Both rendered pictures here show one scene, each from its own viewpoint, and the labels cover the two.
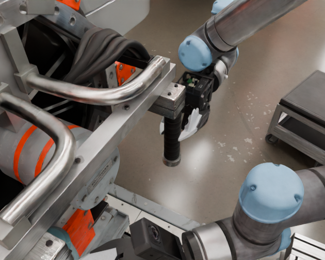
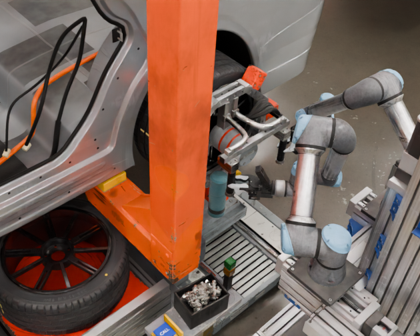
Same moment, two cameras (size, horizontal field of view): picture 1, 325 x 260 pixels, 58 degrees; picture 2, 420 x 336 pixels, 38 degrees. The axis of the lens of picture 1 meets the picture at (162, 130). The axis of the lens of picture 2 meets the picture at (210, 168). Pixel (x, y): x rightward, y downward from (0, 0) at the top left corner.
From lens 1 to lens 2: 2.30 m
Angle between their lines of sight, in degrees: 12
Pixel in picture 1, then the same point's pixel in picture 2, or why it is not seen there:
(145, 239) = (259, 169)
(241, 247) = (289, 188)
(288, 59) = not seen: outside the picture
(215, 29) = (311, 111)
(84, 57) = (256, 110)
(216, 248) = (281, 185)
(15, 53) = (235, 105)
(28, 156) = (227, 139)
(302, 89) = not seen: hidden behind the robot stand
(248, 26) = (321, 113)
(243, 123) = (371, 177)
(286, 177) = not seen: hidden behind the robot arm
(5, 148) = (218, 134)
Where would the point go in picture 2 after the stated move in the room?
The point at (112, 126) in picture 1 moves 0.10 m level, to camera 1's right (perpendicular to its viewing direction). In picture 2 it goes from (259, 136) to (280, 142)
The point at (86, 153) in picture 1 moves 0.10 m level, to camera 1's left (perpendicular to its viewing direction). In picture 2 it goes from (249, 141) to (228, 135)
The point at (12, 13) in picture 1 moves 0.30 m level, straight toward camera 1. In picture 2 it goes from (239, 93) to (250, 137)
